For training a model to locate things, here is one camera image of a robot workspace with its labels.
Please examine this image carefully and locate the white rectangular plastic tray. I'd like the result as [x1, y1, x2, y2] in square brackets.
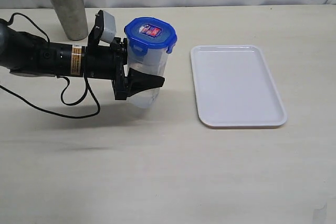
[190, 45, 288, 129]

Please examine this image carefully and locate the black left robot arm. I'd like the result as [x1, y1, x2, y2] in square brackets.
[1, 10, 165, 100]

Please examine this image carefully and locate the blue plastic lid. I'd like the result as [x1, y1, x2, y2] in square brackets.
[124, 17, 177, 56]

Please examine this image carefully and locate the clear tall plastic container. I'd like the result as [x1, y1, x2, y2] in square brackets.
[128, 45, 169, 109]

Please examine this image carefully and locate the stainless steel tumbler cup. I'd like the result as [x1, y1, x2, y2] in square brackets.
[50, 0, 88, 41]

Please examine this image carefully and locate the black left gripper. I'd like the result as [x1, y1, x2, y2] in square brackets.
[83, 10, 165, 101]

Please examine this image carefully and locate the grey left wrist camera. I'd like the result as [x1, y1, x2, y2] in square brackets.
[100, 10, 117, 44]

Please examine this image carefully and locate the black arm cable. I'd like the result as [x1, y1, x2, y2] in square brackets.
[0, 12, 101, 119]

